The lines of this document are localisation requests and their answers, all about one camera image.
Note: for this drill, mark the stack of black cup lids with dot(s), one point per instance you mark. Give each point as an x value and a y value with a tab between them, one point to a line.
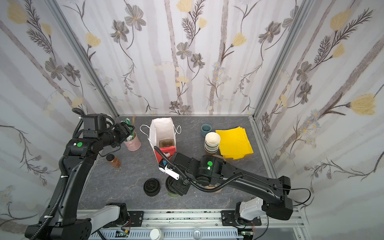
152	187

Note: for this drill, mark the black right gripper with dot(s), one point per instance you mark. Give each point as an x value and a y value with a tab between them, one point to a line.
174	183

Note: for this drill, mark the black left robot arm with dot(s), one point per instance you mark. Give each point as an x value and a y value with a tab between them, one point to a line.
93	133

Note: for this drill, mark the green wrapped straw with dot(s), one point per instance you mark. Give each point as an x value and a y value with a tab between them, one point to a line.
128	122

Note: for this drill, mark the yellow paper napkins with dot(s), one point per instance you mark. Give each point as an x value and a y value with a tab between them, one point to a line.
234	143

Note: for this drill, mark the small teal cup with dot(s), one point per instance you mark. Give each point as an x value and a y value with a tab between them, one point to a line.
205	129

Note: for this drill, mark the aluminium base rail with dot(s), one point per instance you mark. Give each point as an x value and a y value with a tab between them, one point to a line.
197	225

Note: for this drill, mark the brown syrup bottle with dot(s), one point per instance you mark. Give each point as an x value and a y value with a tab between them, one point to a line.
113	160

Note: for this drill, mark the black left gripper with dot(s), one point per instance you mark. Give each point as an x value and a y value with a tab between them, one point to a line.
125	130

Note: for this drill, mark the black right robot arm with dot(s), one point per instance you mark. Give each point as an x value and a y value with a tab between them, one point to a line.
212	173

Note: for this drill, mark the stack of paper cups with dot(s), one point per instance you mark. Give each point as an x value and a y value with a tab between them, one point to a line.
212	141

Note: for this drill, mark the pink metal straw bucket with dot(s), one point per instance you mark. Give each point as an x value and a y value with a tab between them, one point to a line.
132	142

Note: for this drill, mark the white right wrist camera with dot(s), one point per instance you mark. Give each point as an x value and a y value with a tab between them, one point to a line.
167	169

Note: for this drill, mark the black cup lid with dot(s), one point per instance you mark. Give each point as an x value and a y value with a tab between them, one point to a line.
168	184

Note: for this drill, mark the single pulp cup carrier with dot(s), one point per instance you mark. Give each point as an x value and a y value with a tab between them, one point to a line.
165	143

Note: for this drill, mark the red white paper bag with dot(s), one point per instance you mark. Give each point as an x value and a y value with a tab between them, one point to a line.
159	129

